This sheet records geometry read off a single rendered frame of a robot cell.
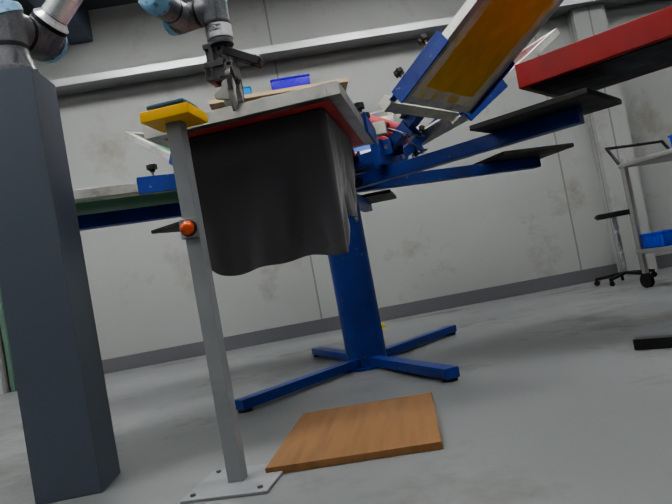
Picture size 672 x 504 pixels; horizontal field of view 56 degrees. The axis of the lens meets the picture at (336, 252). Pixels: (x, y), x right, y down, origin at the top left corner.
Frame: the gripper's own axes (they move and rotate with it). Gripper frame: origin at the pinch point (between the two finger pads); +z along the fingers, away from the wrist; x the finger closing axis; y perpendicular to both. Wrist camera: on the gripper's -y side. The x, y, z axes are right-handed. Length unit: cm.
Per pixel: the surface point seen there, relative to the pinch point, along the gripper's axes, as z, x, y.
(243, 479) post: 97, 21, 10
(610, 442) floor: 98, 24, -77
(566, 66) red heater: -6, -58, -101
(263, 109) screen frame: 2.4, 1.9, -7.2
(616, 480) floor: 98, 47, -72
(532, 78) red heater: -6, -64, -90
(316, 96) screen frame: 2.2, 1.9, -22.6
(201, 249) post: 38.9, 21.1, 10.0
